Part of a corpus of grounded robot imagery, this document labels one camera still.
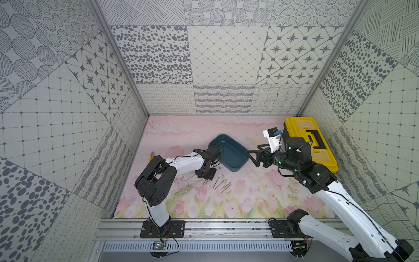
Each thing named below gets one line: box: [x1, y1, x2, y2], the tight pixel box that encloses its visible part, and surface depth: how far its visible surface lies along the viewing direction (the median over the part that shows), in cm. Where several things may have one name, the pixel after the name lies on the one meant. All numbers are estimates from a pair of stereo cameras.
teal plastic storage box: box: [208, 133, 250, 172], surface depth 103 cm
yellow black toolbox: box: [282, 116, 339, 174], surface depth 90 cm
